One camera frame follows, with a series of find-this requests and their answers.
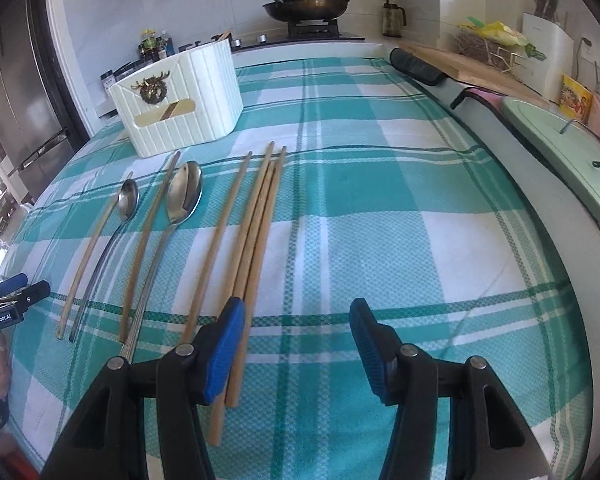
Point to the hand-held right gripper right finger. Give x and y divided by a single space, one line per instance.
367 345

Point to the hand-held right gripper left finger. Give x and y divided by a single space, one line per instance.
227 345

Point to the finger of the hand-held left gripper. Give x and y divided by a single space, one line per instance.
9 285
32 292

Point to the wooden chopstick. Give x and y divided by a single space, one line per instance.
268 240
150 247
95 255
257 240
247 240
217 247

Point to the small steel spoon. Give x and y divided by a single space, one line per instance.
128 200

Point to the large steel spoon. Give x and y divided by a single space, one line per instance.
184 195

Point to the white ribbed utensil holder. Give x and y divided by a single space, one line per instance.
200 95

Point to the teal plaid tablecloth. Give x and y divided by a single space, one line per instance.
380 210

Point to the steel refrigerator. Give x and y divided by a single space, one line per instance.
20 85

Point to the white-label spice jar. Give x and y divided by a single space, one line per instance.
107 80

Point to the pale green sink cover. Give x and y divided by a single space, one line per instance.
555 150

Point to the yellow-capped condiment bottle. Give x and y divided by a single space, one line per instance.
148 46

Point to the pink cloth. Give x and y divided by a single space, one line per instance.
482 97

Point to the dark sauce bottle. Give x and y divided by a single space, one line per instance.
164 45

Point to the black padded rest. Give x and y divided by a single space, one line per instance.
420 67

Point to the wooden cutting board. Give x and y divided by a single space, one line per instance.
475 72

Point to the black gas stove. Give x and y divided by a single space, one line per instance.
310 30

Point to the yellow printed packet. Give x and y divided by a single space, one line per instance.
576 97

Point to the glass french press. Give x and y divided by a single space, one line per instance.
392 20

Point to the black frying pan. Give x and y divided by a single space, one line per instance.
325 10

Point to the white knife block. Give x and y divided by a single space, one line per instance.
547 55

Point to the white wall socket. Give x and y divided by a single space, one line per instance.
587 50

